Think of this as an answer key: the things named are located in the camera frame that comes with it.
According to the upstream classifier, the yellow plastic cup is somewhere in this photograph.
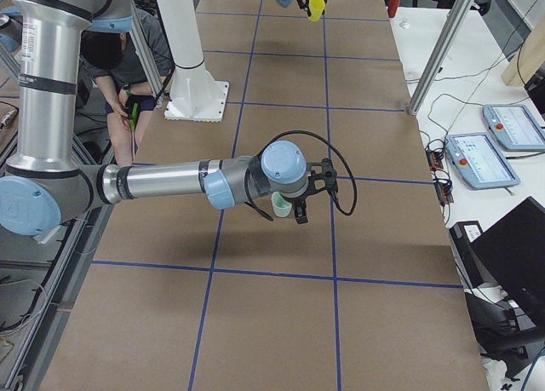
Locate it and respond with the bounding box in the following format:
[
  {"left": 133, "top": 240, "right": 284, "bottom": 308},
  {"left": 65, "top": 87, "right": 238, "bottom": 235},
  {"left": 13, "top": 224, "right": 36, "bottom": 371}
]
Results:
[{"left": 307, "top": 0, "right": 326, "bottom": 22}]

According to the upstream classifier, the light green plastic cup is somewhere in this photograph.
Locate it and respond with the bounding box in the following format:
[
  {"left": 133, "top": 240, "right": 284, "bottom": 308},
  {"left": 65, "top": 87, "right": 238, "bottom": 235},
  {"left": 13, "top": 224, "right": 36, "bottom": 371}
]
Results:
[{"left": 271, "top": 192, "right": 292, "bottom": 218}]

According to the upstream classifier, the brown paper table mat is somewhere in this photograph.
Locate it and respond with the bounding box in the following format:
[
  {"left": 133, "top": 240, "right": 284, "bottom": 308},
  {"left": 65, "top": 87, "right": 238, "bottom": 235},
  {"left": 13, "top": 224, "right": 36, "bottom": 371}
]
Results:
[{"left": 41, "top": 0, "right": 488, "bottom": 390}]

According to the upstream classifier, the black small computer box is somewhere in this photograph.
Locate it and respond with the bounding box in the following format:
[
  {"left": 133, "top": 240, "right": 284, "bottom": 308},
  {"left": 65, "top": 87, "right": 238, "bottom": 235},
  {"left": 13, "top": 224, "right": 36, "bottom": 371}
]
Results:
[{"left": 449, "top": 221, "right": 485, "bottom": 288}]

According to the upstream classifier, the near blue teach pendant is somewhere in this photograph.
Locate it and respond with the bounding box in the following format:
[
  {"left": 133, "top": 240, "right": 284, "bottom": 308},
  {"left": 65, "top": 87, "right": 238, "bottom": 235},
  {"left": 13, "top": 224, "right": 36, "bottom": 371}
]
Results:
[{"left": 445, "top": 132, "right": 520, "bottom": 190}]

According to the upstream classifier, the blue teach pendant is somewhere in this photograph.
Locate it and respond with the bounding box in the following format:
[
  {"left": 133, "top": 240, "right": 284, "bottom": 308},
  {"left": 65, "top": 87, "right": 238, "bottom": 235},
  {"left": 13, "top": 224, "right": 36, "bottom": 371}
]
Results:
[
  {"left": 482, "top": 104, "right": 544, "bottom": 152},
  {"left": 445, "top": 132, "right": 520, "bottom": 190}
]

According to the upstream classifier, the seated person in grey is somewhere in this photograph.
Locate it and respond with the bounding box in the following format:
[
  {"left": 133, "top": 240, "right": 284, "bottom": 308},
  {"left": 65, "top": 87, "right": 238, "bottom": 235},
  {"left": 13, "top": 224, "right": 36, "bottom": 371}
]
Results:
[{"left": 80, "top": 31, "right": 157, "bottom": 167}]

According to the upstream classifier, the black monitor on table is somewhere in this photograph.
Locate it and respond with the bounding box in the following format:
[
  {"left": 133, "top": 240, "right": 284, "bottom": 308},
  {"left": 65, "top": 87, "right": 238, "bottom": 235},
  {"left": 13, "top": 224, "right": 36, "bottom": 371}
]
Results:
[{"left": 472, "top": 197, "right": 544, "bottom": 325}]

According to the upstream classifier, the far blue teach pendant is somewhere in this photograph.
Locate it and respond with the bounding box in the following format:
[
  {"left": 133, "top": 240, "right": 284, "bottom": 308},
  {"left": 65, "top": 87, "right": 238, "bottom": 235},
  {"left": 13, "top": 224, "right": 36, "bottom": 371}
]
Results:
[{"left": 482, "top": 104, "right": 544, "bottom": 152}]

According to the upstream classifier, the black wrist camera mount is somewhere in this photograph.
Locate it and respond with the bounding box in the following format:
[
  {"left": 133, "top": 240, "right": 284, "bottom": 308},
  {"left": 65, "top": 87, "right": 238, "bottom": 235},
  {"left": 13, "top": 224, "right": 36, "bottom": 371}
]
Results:
[{"left": 305, "top": 158, "right": 338, "bottom": 197}]

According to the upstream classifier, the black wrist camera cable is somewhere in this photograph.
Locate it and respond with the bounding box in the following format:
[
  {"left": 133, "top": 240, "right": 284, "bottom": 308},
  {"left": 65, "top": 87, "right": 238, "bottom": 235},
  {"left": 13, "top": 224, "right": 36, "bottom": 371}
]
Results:
[{"left": 243, "top": 129, "right": 358, "bottom": 221}]

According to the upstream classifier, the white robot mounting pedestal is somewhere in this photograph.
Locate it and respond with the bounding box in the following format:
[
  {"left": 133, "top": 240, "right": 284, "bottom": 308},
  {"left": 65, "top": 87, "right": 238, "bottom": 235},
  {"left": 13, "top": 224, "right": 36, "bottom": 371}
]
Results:
[{"left": 157, "top": 0, "right": 229, "bottom": 122}]

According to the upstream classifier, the aluminium frame post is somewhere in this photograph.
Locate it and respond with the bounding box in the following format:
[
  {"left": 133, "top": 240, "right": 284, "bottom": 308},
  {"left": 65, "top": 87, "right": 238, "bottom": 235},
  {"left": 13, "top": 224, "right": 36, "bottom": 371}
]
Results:
[{"left": 406, "top": 0, "right": 473, "bottom": 116}]

